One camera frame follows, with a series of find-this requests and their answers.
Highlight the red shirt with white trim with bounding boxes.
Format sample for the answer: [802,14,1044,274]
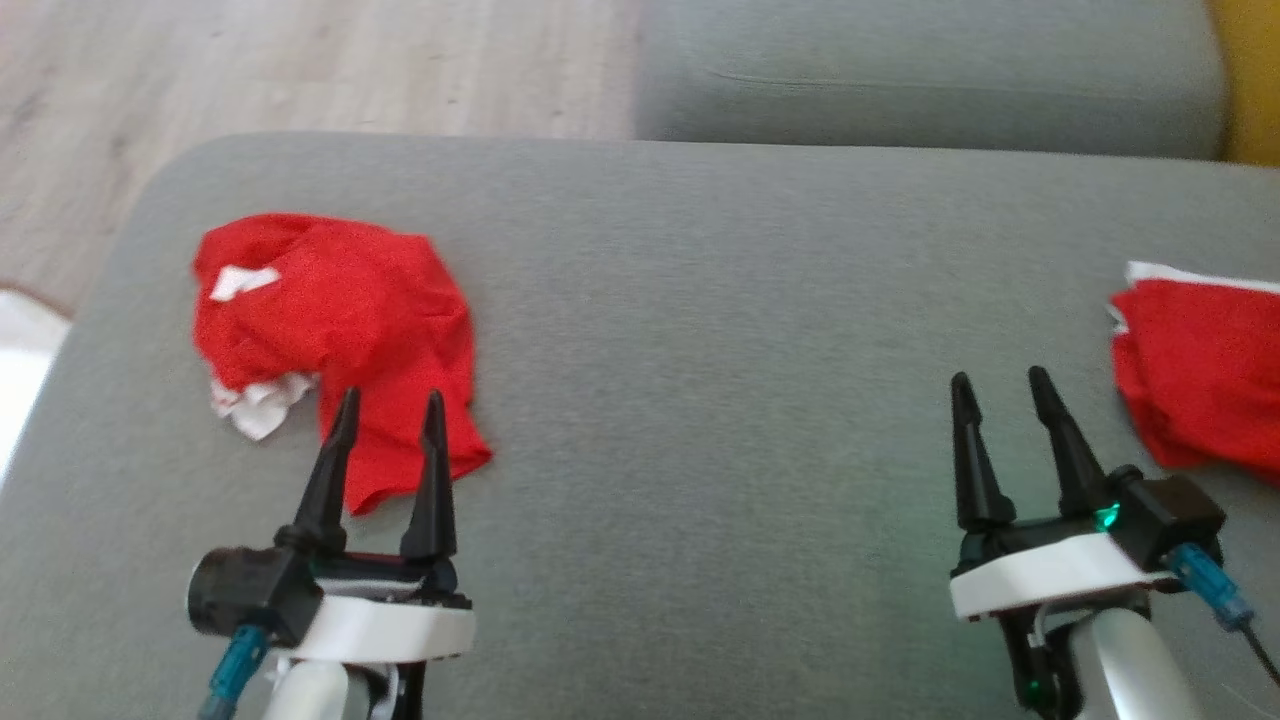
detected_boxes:
[192,213,493,516]

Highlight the black cable, teal plug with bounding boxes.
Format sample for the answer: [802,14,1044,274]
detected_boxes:
[1165,545,1280,689]
[198,625,271,720]

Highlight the black left cable, teal plug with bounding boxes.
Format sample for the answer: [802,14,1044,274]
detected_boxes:
[198,625,271,720]

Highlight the white laundry basket, brown rim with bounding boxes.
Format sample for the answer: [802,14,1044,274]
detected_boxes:
[0,288,73,486]

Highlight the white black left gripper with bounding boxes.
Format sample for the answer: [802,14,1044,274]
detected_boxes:
[275,388,477,663]

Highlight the grey fabric sofa back cushion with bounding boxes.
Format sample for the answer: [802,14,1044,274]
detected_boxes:
[635,0,1229,161]

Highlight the black right cable, teal plug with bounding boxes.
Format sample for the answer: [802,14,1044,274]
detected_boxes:
[1165,545,1280,689]

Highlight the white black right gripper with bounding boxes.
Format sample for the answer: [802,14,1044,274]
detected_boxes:
[948,366,1181,623]

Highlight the yellow furniture piece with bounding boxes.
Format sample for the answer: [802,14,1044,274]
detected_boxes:
[1205,0,1280,167]

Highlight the grey fabric sofa seat cushion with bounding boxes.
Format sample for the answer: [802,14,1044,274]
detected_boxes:
[0,132,1280,720]

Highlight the red shorts with white stripe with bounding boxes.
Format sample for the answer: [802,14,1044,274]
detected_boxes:
[1108,262,1280,486]

